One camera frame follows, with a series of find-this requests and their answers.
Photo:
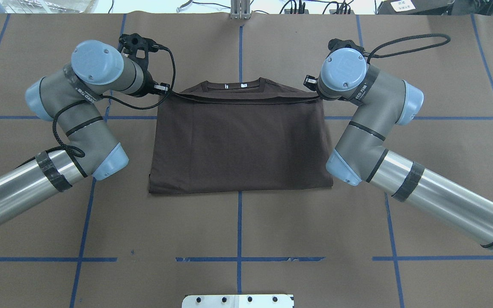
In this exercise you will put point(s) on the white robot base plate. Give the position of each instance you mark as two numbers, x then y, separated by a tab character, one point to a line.
239	301

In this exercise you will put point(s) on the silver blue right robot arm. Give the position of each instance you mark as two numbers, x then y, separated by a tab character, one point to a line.
422	131

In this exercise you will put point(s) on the aluminium frame post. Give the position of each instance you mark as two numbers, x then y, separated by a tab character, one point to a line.
240	9

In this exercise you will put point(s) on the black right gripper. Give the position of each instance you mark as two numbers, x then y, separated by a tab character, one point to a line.
310	82

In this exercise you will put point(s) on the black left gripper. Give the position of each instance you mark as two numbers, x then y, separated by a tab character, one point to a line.
148	87

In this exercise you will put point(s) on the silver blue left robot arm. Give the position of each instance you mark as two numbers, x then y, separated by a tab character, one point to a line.
66	98

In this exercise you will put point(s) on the dark brown t-shirt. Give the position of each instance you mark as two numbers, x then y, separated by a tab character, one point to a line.
259	135

